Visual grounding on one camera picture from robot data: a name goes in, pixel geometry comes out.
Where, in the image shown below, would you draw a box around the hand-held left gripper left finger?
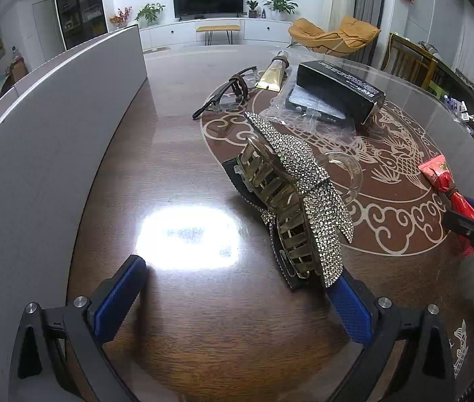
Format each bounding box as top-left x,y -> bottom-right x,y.
8,255 -> 147,402

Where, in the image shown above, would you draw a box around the clear plastic bag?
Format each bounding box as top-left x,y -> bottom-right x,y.
260,84 -> 357,143

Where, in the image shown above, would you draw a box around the wooden dining chair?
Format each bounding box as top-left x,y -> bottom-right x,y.
381,32 -> 438,88

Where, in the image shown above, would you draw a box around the rhinestone bow hair clip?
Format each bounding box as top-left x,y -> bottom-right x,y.
221,111 -> 363,291

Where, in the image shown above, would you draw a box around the white door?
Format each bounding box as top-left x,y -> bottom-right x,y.
32,0 -> 64,57

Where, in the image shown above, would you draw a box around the black cardboard box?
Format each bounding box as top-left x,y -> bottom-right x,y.
296,61 -> 386,128

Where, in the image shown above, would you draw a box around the red cosmetic tube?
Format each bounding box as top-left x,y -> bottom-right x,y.
418,156 -> 474,257

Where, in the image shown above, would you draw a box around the grey partition board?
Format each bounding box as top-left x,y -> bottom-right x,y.
0,24 -> 150,386

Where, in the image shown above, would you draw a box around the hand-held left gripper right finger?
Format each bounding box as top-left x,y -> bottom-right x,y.
327,268 -> 458,402

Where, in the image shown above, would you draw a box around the yellow lounge chair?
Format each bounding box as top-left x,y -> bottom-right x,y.
288,15 -> 381,55

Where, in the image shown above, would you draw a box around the white television cabinet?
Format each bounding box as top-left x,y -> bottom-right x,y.
138,17 -> 294,51

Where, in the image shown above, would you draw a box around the broad leaf potted plant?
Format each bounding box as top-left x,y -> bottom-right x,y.
262,0 -> 298,19

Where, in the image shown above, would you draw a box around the gold cosmetic tube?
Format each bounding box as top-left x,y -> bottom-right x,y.
256,50 -> 291,93

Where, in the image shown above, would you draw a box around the black glass display cabinet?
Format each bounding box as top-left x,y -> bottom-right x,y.
53,0 -> 109,50

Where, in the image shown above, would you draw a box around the flat screen television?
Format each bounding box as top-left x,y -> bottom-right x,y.
172,0 -> 245,19

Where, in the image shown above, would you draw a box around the bushy green potted plant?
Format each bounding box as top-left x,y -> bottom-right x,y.
135,3 -> 166,26

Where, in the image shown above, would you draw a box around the black frame eyeglasses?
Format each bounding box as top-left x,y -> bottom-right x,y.
192,66 -> 259,120

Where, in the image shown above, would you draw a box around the wooden bench with metal legs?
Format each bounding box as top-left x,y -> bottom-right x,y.
196,24 -> 241,46

